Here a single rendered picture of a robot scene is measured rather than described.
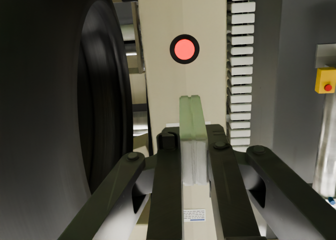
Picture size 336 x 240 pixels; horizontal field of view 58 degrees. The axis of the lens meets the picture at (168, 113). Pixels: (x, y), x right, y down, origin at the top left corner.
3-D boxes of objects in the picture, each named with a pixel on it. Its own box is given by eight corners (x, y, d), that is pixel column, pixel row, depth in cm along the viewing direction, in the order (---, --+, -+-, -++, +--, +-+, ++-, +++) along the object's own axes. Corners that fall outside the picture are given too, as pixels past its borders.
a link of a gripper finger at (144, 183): (182, 195, 15) (123, 197, 15) (182, 146, 20) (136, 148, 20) (181, 170, 15) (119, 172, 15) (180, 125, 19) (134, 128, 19)
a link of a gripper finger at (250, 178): (210, 168, 14) (274, 165, 14) (203, 124, 19) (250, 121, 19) (211, 193, 15) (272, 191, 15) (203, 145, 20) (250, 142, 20)
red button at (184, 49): (194, 39, 45) (194, 59, 46) (193, 37, 47) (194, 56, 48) (174, 40, 46) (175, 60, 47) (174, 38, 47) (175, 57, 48)
